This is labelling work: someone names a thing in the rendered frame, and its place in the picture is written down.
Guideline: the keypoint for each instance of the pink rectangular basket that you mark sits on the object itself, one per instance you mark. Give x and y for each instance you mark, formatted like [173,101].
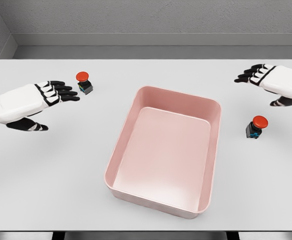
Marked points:
[163,152]

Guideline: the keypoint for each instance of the red button industrial switch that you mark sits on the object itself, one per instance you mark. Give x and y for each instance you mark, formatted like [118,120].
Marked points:
[256,126]
[84,82]

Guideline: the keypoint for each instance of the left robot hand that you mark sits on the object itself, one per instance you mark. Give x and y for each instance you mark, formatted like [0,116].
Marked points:
[23,102]

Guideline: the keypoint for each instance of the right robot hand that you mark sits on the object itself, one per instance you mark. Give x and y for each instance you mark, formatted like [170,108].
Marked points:
[283,82]

